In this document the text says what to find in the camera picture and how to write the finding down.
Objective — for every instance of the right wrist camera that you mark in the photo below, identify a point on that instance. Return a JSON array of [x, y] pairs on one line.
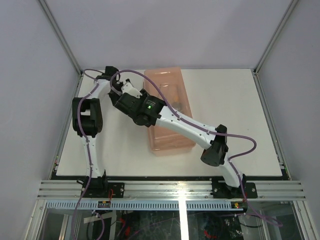
[[124, 86]]

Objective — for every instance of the aluminium frame post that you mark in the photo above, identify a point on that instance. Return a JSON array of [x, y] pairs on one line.
[[278, 31], [60, 36]]

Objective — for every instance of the slotted cable duct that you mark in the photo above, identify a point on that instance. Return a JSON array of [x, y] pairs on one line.
[[145, 205]]

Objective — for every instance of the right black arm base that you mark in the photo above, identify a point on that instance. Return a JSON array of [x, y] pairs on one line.
[[220, 190]]

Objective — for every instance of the aluminium mounting rail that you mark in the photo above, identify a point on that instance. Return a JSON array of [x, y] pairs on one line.
[[261, 190]]

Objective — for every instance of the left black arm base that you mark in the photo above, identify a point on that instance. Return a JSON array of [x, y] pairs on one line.
[[100, 187]]

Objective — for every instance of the left aluminium frame post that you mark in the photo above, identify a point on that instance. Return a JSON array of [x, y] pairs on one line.
[[60, 36]]

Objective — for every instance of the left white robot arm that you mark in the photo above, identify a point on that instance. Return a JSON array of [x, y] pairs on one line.
[[87, 122]]

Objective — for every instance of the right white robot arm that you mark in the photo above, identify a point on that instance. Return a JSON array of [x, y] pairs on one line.
[[148, 110]]

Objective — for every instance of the right aluminium frame post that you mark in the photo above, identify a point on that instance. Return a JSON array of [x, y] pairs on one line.
[[278, 31]]

